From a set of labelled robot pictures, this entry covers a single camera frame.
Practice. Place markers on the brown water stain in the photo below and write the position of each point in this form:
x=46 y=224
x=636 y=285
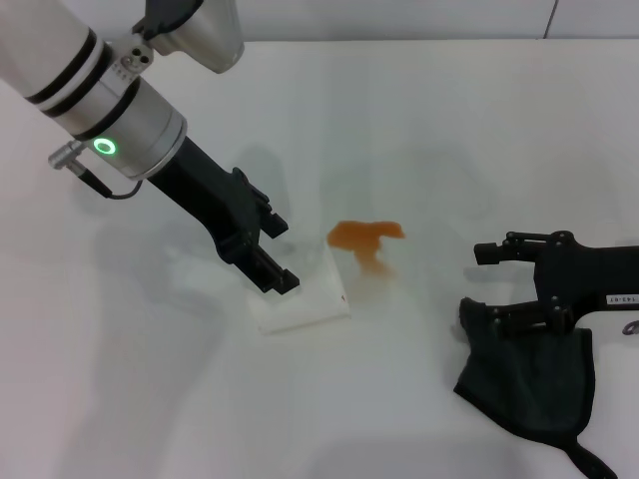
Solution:
x=359 y=237

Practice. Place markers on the dark blue rag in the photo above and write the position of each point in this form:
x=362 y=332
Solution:
x=539 y=389

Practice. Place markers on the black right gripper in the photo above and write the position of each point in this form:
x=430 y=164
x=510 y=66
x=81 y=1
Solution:
x=584 y=279

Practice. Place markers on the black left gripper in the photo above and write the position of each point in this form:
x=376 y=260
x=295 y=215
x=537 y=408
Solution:
x=209 y=199

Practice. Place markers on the white paper cup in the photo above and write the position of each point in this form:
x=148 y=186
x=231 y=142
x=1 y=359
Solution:
x=319 y=299

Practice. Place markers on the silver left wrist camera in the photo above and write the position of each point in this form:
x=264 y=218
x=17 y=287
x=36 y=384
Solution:
x=204 y=35

